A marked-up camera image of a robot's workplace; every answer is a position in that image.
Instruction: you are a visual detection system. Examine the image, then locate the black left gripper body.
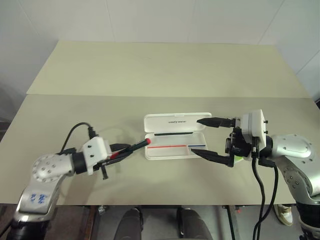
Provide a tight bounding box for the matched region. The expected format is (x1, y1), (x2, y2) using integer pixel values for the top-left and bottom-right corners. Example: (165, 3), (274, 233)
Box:
(95, 143), (119, 181)

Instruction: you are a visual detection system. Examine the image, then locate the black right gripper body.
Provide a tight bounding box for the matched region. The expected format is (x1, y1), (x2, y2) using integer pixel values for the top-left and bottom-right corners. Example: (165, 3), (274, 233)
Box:
(224, 127), (253, 158)

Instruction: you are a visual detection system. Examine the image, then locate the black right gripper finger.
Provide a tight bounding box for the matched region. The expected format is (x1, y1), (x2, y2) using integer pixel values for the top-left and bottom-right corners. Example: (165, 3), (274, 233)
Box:
(190, 148), (236, 168)
(196, 116), (238, 130)

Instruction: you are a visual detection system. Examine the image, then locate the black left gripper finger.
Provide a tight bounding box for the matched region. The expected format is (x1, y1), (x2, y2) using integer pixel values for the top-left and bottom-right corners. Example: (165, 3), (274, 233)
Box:
(110, 150), (134, 165)
(111, 142), (133, 152)

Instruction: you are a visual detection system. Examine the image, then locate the red and black marker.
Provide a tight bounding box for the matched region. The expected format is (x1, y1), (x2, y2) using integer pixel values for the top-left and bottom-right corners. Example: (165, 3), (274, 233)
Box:
(109, 138), (152, 160)

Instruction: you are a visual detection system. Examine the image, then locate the white pencil case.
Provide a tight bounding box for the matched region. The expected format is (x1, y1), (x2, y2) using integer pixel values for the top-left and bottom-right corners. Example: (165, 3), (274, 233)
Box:
(143, 112), (213, 161)

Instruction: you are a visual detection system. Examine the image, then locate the dark rounded shape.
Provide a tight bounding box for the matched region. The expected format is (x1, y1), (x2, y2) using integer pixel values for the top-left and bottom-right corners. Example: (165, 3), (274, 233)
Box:
(175, 206), (214, 240)
(119, 206), (145, 240)

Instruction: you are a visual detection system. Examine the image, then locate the white sneaker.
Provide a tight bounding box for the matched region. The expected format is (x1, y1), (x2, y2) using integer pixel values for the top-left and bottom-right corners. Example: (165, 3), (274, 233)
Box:
(273, 203), (294, 227)

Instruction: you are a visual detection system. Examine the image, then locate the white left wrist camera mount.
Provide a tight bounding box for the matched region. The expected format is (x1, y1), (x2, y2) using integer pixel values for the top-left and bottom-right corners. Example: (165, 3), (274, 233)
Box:
(81, 136), (113, 175)

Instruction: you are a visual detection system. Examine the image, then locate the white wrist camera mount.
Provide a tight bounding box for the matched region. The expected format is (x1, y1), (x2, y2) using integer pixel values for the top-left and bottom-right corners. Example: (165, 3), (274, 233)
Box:
(81, 136), (113, 175)
(239, 108), (269, 159)

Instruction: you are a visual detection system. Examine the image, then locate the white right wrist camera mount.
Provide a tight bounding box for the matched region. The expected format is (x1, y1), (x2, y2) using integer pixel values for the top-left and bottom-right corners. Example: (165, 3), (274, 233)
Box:
(239, 108), (269, 159)

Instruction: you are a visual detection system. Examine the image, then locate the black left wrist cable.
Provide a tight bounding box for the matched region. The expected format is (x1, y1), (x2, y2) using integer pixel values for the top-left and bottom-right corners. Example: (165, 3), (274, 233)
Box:
(59, 121), (97, 155)

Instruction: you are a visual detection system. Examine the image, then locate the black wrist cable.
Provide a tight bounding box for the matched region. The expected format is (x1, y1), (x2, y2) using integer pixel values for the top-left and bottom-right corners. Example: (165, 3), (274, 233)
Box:
(253, 158), (279, 236)
(251, 139), (266, 240)
(59, 121), (97, 155)

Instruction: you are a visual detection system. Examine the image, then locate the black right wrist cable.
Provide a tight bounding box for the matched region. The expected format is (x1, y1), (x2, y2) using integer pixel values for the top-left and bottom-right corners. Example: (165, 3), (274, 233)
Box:
(253, 158), (279, 236)
(251, 139), (266, 240)

